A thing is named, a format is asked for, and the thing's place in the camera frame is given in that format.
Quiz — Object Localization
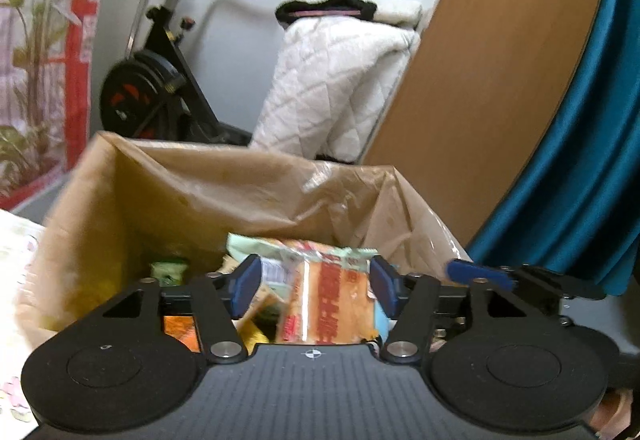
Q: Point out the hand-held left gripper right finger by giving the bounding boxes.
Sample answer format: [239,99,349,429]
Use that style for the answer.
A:
[369,255,538,365]

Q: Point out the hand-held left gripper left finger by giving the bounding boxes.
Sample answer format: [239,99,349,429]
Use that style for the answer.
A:
[90,254,262,365]

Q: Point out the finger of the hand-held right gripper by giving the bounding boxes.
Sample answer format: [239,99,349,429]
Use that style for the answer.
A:
[446,259,518,291]
[512,264,608,301]

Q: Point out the orange bread snack packet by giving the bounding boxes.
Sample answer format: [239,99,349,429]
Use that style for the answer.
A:
[227,232,396,346]

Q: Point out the green snack packet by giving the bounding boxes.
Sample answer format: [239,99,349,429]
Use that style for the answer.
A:
[150,260,191,287]

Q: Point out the plastic-lined cardboard box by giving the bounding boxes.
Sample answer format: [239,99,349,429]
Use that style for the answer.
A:
[15,131,471,351]

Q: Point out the yellow snack packet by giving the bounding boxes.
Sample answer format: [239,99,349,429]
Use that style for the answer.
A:
[240,295,281,346]

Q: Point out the teal curtain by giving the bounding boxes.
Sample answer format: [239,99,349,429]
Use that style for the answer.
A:
[467,0,640,298]

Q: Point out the wooden board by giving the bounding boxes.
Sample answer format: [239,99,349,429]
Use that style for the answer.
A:
[360,0,613,245]

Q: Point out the white quilted blanket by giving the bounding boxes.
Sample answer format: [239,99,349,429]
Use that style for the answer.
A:
[250,17,421,165]

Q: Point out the black exercise bike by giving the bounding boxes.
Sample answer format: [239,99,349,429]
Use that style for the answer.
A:
[97,0,283,145]

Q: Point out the checkered bunny print tablecloth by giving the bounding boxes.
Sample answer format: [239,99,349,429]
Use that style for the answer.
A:
[0,207,48,426]

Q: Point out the cream fluffy blanket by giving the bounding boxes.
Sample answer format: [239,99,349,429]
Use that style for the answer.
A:
[372,0,423,28]

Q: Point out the black fuzzy garment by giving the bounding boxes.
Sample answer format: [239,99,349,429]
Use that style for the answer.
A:
[275,0,378,25]

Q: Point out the red printed wall backdrop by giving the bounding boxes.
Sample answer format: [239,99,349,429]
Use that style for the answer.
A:
[0,0,123,211]

